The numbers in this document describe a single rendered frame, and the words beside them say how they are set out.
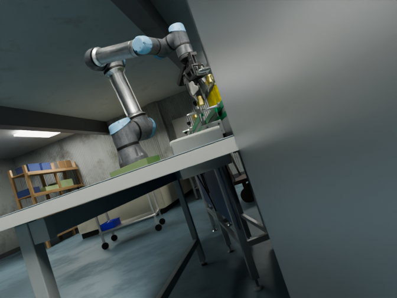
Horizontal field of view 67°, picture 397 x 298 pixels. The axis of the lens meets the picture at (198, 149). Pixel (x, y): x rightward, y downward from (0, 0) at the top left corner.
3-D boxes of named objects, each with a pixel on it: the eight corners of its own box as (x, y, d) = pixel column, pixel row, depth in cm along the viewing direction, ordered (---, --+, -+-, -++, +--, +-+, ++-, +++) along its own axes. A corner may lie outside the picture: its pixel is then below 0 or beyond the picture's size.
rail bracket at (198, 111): (224, 117, 146) (216, 93, 147) (192, 128, 144) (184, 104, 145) (223, 119, 149) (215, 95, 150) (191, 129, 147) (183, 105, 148)
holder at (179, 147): (238, 141, 127) (232, 123, 127) (176, 162, 124) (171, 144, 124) (230, 145, 144) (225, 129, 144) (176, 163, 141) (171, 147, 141)
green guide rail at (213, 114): (221, 120, 151) (215, 105, 151) (218, 120, 150) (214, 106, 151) (194, 148, 324) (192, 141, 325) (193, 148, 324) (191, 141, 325)
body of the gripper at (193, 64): (195, 77, 131) (185, 51, 132) (185, 84, 138) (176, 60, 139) (208, 75, 136) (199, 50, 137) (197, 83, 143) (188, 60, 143)
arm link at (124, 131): (111, 151, 150) (101, 126, 151) (130, 146, 161) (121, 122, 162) (126, 143, 143) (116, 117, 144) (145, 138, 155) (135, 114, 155)
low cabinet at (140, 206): (194, 191, 837) (184, 160, 842) (168, 212, 586) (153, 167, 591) (130, 212, 874) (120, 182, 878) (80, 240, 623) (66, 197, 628)
